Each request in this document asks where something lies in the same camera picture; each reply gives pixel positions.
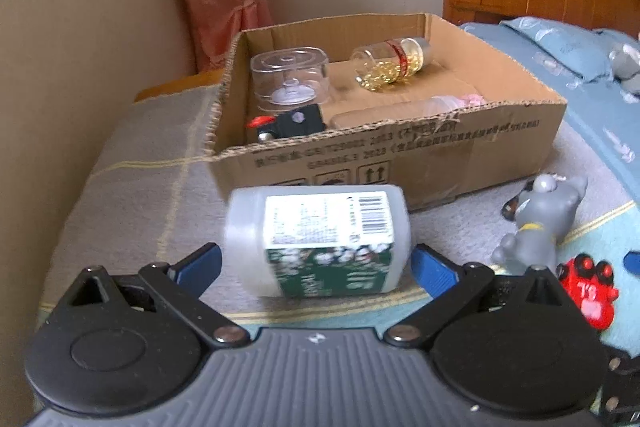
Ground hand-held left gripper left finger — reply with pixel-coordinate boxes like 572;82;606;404
67;243;251;349

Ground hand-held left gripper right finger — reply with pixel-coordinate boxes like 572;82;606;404
382;243;571;349

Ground cardboard box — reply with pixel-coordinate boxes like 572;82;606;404
202;12;568;214

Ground white bottle green label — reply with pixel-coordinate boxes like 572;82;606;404
222;184;412;299

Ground clear plastic cap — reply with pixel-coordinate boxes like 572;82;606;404
422;96;463;114

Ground black toy red wheels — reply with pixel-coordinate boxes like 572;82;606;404
246;104;326;142

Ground glass bottle golden capsules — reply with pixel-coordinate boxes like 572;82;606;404
350;38;432;92

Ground clear plastic container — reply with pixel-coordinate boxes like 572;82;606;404
250;47;332;115

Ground grey cat figurine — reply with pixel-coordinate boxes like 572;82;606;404
491;174;589;279

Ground grey teal checked blanket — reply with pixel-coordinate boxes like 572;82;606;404
35;84;640;408

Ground blue floral bed sheet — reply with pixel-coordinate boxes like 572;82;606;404
460;21;640;208

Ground wooden bedside table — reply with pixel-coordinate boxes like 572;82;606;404
134;69;227;102

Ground grey plush toy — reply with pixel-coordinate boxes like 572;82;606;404
610;43;640;96

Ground blue floral pillow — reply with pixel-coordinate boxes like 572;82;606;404
500;17;619;84

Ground red paw keychain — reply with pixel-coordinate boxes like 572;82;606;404
556;254;620;333

